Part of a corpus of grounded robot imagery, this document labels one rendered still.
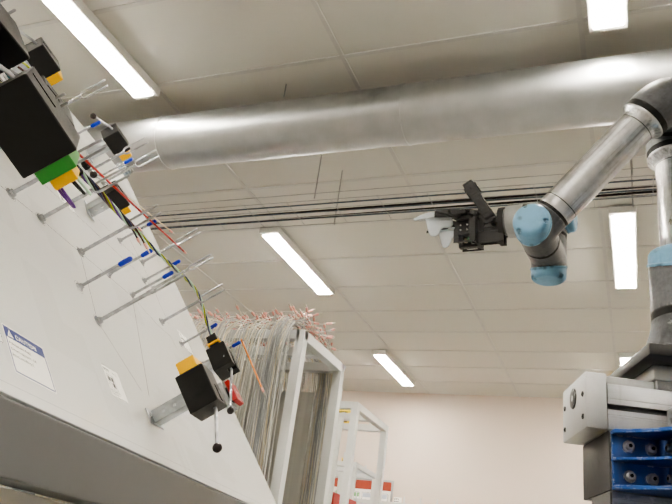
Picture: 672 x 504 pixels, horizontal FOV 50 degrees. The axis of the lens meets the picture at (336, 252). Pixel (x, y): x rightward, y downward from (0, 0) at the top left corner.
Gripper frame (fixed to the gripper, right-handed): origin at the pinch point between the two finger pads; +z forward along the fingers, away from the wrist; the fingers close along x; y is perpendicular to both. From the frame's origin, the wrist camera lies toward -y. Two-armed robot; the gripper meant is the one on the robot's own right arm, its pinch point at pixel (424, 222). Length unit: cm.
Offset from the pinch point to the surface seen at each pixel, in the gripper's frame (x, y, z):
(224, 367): -42, 42, 24
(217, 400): -71, 52, 2
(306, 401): 60, 36, 64
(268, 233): 296, -127, 249
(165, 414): -73, 55, 10
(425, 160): 239, -141, 94
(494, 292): 452, -111, 109
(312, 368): 59, 25, 62
